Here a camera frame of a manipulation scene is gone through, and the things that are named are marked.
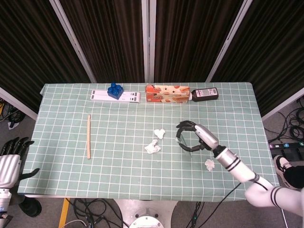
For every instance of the silver white robot base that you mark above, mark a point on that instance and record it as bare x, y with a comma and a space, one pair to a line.
146, 213

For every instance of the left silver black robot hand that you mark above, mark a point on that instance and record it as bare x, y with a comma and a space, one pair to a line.
8, 169

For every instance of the white tissue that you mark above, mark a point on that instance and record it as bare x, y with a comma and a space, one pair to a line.
159, 133
210, 164
152, 147

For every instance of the orange snack box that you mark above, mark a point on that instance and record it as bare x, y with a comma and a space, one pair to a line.
166, 95

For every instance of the green checked tablecloth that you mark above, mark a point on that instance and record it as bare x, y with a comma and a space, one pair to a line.
123, 173

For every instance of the aluminium partition post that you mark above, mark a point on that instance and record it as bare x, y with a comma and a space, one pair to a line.
229, 40
148, 40
16, 103
71, 40
282, 104

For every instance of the white flat rectangular box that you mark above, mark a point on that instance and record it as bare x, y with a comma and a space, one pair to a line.
99, 96

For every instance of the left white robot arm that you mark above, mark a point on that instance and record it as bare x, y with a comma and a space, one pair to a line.
4, 204

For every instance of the blue toy building block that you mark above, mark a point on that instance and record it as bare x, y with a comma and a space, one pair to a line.
115, 91

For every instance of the wooden stick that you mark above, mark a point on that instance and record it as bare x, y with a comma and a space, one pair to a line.
89, 137

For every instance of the white black sneaker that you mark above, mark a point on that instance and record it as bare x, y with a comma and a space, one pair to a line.
280, 166

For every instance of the dark pleated curtain panel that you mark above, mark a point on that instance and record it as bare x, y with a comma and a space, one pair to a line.
190, 40
273, 47
107, 40
26, 47

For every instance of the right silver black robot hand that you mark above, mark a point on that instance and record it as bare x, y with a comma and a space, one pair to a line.
206, 137

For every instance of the dark brown labelled bottle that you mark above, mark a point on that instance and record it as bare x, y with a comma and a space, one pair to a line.
205, 94

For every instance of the black trouser leg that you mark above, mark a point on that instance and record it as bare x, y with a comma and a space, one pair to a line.
295, 177

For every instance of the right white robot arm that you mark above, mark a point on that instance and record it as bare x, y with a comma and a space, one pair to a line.
237, 167

